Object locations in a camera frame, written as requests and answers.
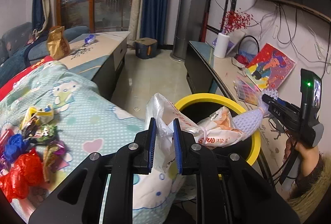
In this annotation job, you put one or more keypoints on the coffee table with drawer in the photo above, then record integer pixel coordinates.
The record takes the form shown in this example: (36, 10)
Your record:
(101, 61)

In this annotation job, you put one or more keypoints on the blue window curtain left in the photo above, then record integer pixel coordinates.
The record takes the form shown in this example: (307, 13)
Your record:
(38, 17)

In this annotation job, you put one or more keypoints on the red berry branch decoration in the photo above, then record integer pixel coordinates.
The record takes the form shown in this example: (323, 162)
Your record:
(235, 20)

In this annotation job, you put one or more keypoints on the blue grey sofa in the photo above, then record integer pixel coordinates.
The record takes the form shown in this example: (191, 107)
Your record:
(17, 53)

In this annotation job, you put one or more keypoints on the colourful paint palette box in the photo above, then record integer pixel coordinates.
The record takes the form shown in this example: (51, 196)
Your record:
(246, 91)

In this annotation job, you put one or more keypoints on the dark blue storage stool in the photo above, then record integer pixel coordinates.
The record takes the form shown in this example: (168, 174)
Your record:
(146, 48)

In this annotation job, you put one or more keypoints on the red plastic bag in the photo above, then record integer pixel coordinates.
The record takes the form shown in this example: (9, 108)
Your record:
(26, 172)

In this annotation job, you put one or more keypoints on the white paper towel roll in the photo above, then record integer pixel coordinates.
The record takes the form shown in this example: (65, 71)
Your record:
(221, 45)

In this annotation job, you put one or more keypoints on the purple gold snack wrapper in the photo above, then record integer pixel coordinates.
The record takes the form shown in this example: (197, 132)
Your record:
(51, 154)

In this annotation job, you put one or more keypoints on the yellow rimmed black trash bin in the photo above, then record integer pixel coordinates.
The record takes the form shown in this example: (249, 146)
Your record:
(193, 158)

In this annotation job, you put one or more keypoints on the green snack wrapper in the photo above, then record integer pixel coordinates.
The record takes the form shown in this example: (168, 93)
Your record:
(41, 135)

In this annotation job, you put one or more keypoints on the colourful painted canvas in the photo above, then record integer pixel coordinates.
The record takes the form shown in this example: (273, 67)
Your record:
(269, 68)

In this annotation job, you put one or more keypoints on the tv cabinet with tablecloth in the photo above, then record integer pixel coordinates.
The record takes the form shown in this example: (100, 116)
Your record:
(207, 73)

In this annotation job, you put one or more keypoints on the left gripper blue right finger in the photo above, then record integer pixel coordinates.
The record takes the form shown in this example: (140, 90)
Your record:
(178, 145)

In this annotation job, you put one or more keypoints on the white printed plastic bag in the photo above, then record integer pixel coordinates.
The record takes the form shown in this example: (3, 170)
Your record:
(210, 124)

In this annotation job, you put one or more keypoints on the right forearm in fuzzy sleeve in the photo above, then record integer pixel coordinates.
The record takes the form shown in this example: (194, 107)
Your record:
(310, 198)

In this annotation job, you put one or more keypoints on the blue white candy wrapper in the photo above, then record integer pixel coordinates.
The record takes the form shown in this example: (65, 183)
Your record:
(89, 39)

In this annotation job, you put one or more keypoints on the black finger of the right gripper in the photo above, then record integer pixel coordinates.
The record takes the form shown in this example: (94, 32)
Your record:
(273, 103)

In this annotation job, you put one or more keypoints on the person's right hand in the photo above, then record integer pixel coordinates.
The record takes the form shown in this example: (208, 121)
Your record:
(310, 156)

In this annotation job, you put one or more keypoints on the grey tower air conditioner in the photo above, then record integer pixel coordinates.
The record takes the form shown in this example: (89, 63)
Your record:
(179, 47)

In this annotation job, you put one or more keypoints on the brown paper bag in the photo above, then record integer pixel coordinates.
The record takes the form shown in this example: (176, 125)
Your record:
(57, 44)

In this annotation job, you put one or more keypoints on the blue plastic bag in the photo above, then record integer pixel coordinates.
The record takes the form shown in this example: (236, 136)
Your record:
(15, 147)

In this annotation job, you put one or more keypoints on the hello kitty patterned blanket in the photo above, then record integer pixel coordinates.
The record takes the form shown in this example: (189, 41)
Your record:
(103, 176)

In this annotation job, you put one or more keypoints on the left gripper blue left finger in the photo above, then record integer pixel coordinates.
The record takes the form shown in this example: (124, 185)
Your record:
(152, 133)

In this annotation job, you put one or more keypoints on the yellow white snack wrapper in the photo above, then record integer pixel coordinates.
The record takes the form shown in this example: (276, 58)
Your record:
(42, 116)

